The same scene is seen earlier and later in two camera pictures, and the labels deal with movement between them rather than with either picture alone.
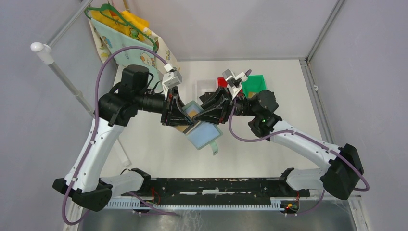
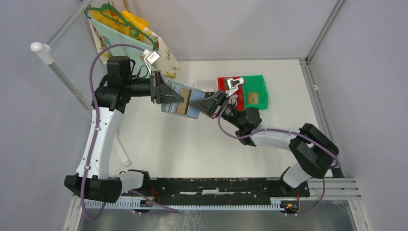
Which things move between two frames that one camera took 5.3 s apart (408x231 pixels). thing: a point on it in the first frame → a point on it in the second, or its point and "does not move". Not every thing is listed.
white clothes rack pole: x=47 y=50 does not move
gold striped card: x=191 y=111 → x=182 y=106
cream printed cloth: x=163 y=55 does not move
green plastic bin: x=254 y=84 does not move
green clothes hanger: x=109 y=12 does not move
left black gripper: x=177 y=116 → x=164 y=94
